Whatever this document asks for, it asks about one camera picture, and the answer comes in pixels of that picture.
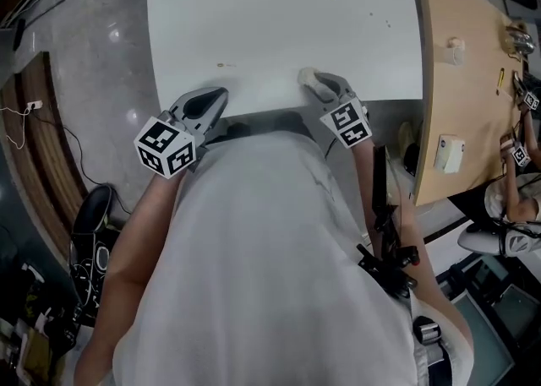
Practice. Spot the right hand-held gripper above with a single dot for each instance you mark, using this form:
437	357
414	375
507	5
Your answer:
346	122

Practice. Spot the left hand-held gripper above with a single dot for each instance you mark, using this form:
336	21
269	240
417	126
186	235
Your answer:
167	148

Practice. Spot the white cloth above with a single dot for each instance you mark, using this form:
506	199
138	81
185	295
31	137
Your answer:
306	76

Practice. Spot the white paper wad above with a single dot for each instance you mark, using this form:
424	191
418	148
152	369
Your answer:
456	42

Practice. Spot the person's right forearm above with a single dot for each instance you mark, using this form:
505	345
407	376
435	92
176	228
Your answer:
363	190

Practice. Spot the person's left forearm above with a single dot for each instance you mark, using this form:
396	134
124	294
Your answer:
139	228

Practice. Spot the white table top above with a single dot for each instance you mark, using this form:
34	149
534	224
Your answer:
274	29

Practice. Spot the white box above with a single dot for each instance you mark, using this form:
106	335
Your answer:
449	154

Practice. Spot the small black monitor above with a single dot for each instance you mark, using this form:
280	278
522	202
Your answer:
379	177

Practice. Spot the beige wooden table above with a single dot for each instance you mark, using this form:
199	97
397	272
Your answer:
465	101

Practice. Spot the black backpack rig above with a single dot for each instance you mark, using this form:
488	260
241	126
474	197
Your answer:
91	228

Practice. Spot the white charger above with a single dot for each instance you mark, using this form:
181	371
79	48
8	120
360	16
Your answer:
34	104

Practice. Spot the brown wooden bench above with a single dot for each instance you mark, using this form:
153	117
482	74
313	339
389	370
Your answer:
38	143

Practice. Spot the yellow pen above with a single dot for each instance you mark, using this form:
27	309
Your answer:
501	80

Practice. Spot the person's white shirt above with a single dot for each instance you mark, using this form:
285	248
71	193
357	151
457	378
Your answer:
262	270

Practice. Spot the black chest-mounted device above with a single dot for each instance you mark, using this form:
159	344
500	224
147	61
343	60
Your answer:
389	257

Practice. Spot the grey white chair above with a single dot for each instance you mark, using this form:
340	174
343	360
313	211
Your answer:
477	240

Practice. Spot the grey harness buckle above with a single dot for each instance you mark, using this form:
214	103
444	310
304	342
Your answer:
427	329

